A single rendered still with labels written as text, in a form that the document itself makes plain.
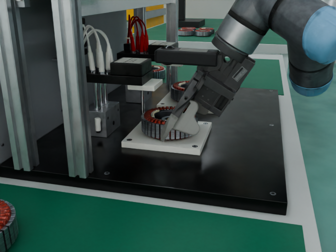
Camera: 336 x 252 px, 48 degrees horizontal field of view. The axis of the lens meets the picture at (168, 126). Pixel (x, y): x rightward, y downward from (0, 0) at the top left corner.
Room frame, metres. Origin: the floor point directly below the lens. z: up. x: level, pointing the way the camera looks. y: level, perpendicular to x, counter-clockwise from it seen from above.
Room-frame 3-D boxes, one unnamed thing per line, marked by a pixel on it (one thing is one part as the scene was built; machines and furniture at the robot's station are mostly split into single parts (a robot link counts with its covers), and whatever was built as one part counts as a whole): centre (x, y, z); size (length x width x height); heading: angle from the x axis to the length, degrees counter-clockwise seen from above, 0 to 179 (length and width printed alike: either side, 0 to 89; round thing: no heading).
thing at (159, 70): (1.31, 0.06, 0.77); 0.11 x 0.11 x 0.04
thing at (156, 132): (0.70, 0.00, 0.80); 0.11 x 0.11 x 0.04
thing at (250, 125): (0.82, -0.02, 0.76); 0.64 x 0.47 x 0.02; 166
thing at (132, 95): (0.97, 0.08, 0.80); 0.07 x 0.05 x 0.06; 166
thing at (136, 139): (0.70, 0.00, 0.78); 0.15 x 0.15 x 0.01; 76
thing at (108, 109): (0.73, 0.14, 0.80); 0.07 x 0.05 x 0.06; 166
